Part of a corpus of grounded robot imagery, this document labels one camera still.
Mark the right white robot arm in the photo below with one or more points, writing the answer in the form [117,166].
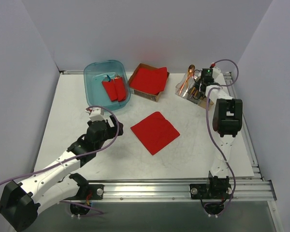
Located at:
[223,120]

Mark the aluminium front rail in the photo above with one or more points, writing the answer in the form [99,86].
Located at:
[159,189]

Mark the right rolled red napkin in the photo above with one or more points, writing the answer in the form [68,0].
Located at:
[120,89]

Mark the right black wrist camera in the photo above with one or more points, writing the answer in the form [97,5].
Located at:
[207,76]

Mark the copper metallic spoon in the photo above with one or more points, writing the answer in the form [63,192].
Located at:
[185,83]

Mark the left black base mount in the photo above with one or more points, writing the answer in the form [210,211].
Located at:
[89,192]

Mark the red napkin stack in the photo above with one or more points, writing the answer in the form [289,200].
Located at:
[150,81]

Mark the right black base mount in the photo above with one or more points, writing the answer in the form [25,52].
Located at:
[214,189]

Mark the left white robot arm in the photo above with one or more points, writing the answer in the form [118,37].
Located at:
[22,202]

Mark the rolled red napkin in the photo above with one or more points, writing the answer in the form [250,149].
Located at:
[110,89]
[120,89]

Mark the left rolled red napkin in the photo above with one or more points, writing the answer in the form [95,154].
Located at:
[110,89]

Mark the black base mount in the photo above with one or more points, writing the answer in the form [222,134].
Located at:
[89,192]
[214,189]

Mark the clear acrylic utensil holder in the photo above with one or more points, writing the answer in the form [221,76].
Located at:
[189,88]

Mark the blue transparent plastic bin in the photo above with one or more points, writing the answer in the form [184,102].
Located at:
[97,72]

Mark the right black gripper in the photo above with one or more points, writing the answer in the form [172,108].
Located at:
[202,85]

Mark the red paper napkin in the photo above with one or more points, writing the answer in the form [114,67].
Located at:
[155,132]

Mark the brown cardboard napkin box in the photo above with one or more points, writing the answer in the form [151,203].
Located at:
[154,98]

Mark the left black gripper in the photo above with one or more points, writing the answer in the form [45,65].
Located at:
[113,124]

